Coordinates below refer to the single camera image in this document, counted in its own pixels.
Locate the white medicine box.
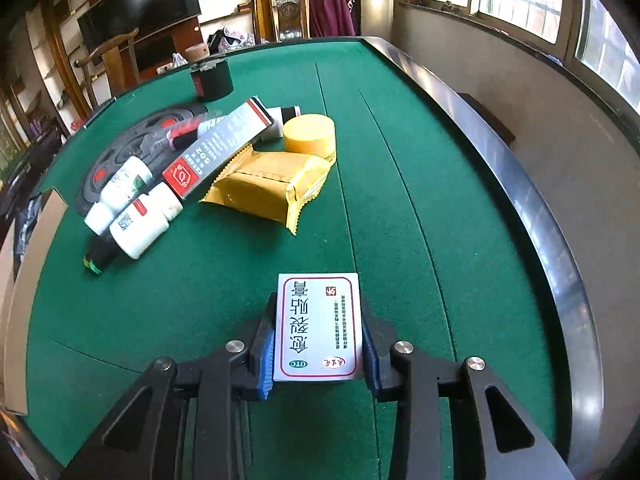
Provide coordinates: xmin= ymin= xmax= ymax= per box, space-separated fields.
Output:
xmin=273 ymin=273 xmax=362 ymax=382

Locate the black marker green end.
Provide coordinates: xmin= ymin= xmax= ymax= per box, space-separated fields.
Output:
xmin=82 ymin=231 xmax=119 ymax=275

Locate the white pill bottle red label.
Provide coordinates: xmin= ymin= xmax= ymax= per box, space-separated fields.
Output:
xmin=108 ymin=182 xmax=183 ymax=260

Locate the grey 502 glue box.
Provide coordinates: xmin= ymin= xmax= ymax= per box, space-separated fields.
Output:
xmin=162 ymin=96 xmax=274 ymax=200

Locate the white bottle green label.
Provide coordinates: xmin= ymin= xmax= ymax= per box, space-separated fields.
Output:
xmin=85 ymin=156 xmax=153 ymax=235

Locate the clear packet with red item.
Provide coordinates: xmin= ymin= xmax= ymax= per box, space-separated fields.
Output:
xmin=140 ymin=113 xmax=224 ymax=156

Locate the cardboard box tray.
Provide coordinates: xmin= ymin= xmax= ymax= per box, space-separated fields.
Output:
xmin=1 ymin=188 xmax=67 ymax=415

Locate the yellow foil snack packet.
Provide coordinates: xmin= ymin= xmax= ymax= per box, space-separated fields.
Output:
xmin=201 ymin=145 xmax=332 ymax=234

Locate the round grey table centre panel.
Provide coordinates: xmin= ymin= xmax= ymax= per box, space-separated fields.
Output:
xmin=75 ymin=102 xmax=207 ymax=216

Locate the dark wooden stool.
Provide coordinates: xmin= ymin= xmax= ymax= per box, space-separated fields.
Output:
xmin=460 ymin=92 xmax=515 ymax=146

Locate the black ink bottle with cork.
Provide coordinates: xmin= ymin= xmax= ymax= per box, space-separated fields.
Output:
xmin=184 ymin=42 xmax=234 ymax=102

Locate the wooden chair near television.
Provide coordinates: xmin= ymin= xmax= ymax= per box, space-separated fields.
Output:
xmin=73 ymin=27 xmax=141 ymax=112

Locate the pile of clothes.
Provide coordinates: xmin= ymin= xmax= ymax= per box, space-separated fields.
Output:
xmin=207 ymin=27 xmax=255 ymax=55

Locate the wooden chair with garment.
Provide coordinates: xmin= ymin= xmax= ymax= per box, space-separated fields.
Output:
xmin=250 ymin=0 xmax=310 ymax=46

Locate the black flat television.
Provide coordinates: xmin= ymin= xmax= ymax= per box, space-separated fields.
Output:
xmin=78 ymin=0 xmax=201 ymax=51

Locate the maroon garment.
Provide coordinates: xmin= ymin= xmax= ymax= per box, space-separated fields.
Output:
xmin=309 ymin=0 xmax=356 ymax=38

